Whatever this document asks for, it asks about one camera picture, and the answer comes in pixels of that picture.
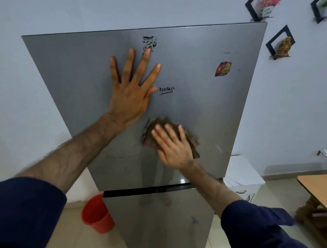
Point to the person's right hand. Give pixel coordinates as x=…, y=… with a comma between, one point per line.
x=177, y=152

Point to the white drawer cabinet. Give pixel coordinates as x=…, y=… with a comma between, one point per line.
x=242, y=173

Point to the dark blue left sleeve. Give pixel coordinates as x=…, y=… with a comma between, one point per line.
x=28, y=214

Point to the golden figurine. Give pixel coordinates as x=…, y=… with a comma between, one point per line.
x=284, y=47

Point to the person's right middle finger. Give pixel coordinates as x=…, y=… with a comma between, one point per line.
x=163, y=132

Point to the white pot with pink flowers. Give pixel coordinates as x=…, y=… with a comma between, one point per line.
x=267, y=10

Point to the red plastic bucket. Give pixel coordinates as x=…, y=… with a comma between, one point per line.
x=95, y=214

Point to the red food sticker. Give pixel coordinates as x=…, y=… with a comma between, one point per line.
x=223, y=69

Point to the person's left little finger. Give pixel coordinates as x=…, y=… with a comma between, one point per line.
x=115, y=70

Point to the person's left hand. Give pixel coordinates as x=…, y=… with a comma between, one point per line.
x=127, y=99

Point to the dark blue right sleeve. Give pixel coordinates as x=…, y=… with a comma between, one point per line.
x=253, y=224

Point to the person's right little finger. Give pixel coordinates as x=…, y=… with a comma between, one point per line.
x=182, y=132

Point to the silver refrigerator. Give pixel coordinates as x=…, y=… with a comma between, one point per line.
x=204, y=115

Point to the person's right forearm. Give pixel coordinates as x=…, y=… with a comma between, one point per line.
x=209, y=185

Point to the person's left forearm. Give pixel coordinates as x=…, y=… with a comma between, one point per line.
x=74, y=153

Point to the wooden table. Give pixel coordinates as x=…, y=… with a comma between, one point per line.
x=315, y=186

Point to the black diamond wall shelf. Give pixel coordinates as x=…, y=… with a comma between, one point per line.
x=315, y=11
x=251, y=11
x=270, y=42

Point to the black torn sticker residue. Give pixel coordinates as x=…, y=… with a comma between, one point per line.
x=149, y=43

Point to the person's left thumb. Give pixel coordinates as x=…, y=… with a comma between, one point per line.
x=151, y=93

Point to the person's left middle finger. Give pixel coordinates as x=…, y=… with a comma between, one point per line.
x=142, y=65

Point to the brown cleaning cloth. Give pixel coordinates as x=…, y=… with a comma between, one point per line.
x=192, y=143

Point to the dark blue sleeve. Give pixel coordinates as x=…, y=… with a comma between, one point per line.
x=28, y=214
x=253, y=224

